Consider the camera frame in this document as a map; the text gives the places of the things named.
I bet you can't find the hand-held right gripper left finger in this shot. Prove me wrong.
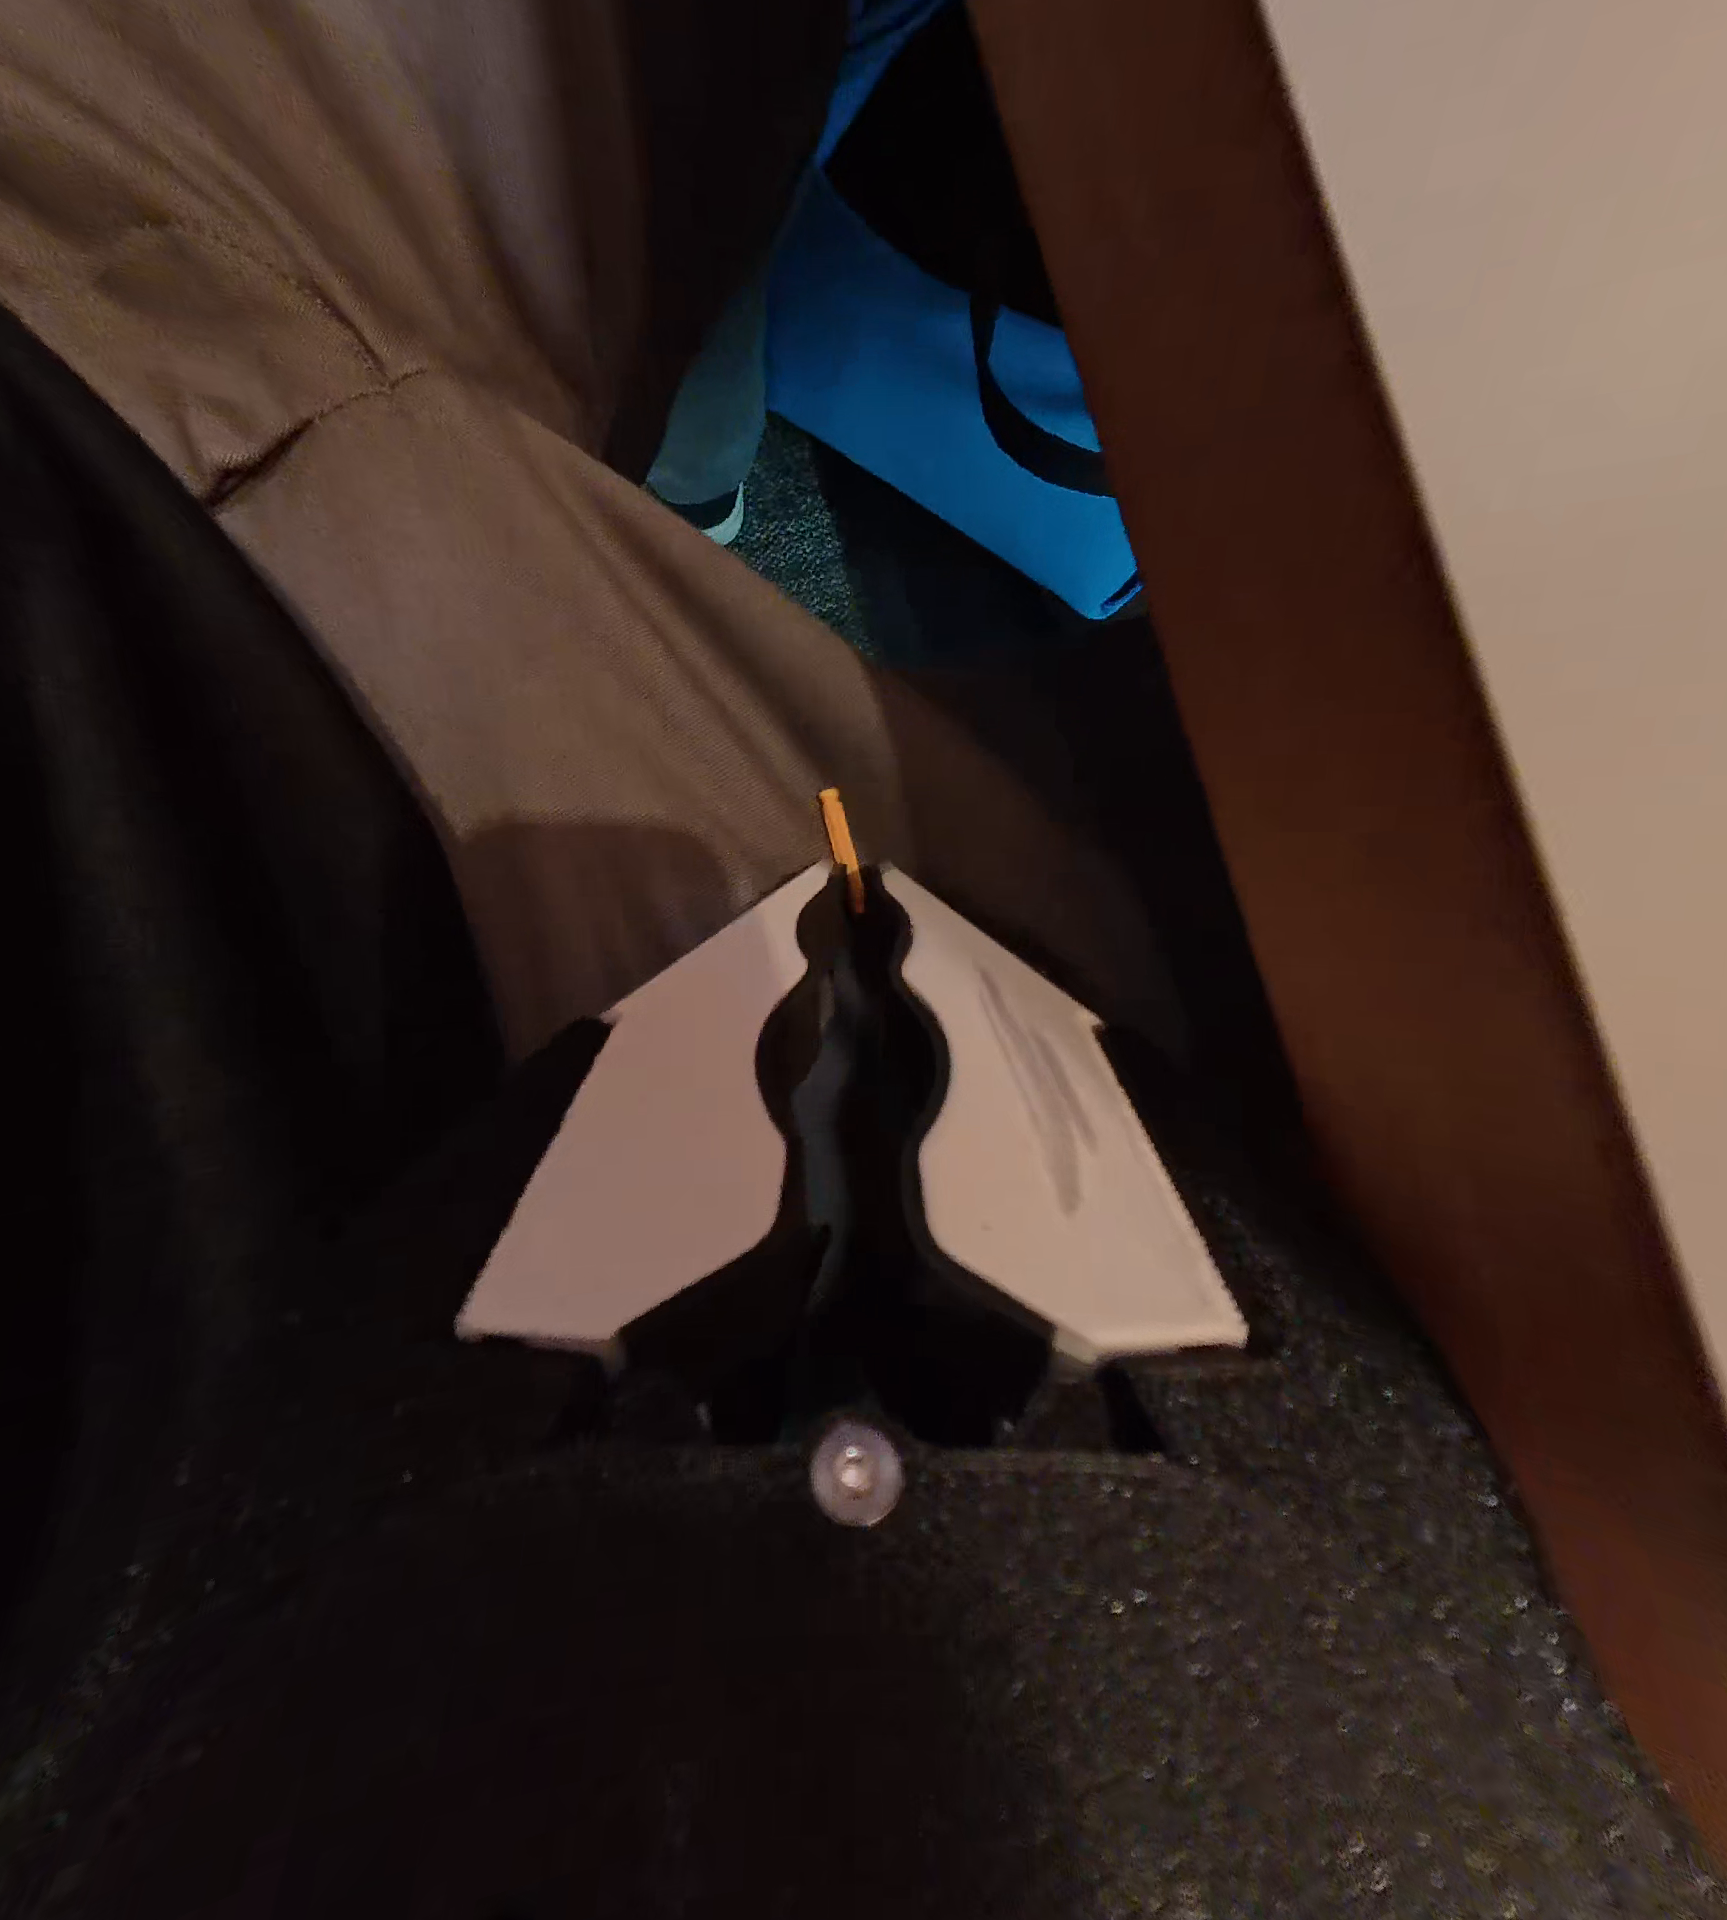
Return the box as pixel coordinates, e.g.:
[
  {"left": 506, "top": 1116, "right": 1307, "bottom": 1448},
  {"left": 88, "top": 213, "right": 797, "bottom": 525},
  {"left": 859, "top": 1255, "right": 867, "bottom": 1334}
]
[{"left": 454, "top": 862, "right": 864, "bottom": 1441}]

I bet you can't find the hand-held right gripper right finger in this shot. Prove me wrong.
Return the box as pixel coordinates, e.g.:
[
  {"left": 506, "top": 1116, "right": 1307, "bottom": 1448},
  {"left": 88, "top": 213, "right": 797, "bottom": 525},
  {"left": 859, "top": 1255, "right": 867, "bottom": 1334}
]
[{"left": 861, "top": 862, "right": 1251, "bottom": 1441}]

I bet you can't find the person's black top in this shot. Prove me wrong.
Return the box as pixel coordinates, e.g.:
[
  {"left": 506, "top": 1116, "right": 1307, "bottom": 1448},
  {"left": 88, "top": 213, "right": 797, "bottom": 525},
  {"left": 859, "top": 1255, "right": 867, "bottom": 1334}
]
[{"left": 0, "top": 224, "right": 504, "bottom": 1800}]

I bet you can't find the person's shoe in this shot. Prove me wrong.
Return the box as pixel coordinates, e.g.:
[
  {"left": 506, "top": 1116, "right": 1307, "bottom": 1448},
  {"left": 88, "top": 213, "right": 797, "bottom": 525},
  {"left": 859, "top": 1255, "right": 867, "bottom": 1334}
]
[{"left": 645, "top": 479, "right": 747, "bottom": 546}]

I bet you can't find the blue tote bag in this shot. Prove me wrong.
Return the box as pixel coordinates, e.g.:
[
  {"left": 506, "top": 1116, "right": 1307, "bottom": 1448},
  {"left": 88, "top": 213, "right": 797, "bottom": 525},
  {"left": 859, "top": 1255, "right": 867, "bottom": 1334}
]
[{"left": 765, "top": 0, "right": 1150, "bottom": 621}]

